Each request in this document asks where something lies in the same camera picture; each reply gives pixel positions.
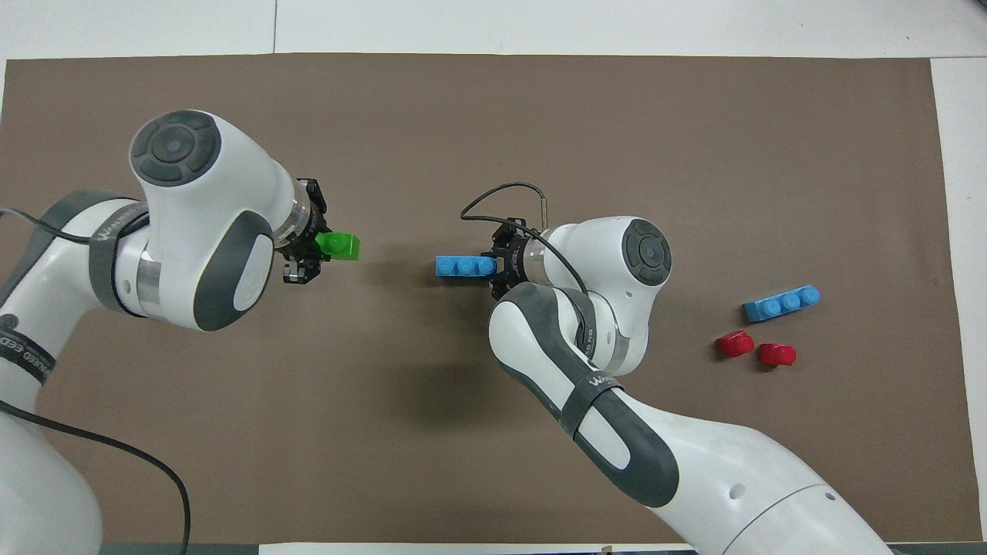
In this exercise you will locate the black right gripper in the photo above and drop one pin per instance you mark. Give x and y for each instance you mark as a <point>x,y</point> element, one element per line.
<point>509,262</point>

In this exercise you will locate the brown paper table mat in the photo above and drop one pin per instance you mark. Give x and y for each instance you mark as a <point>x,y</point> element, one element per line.
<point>540,116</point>

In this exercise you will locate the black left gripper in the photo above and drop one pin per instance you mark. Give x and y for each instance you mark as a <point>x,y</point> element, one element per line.
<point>308,208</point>

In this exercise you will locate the green two-stud toy brick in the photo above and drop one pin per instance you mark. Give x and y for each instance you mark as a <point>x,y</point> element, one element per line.
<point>339,247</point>

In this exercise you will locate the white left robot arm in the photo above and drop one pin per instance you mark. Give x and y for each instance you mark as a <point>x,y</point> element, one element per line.
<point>208,200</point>

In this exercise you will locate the red single-stud toy brick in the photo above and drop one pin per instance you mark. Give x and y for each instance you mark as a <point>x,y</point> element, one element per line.
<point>777,354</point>
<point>736,344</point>

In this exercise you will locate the blue three-stud toy brick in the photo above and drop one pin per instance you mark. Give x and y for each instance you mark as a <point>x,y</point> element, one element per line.
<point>780,304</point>
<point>463,266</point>

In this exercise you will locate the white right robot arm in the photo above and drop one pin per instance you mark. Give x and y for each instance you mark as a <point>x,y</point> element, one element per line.
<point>617,262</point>

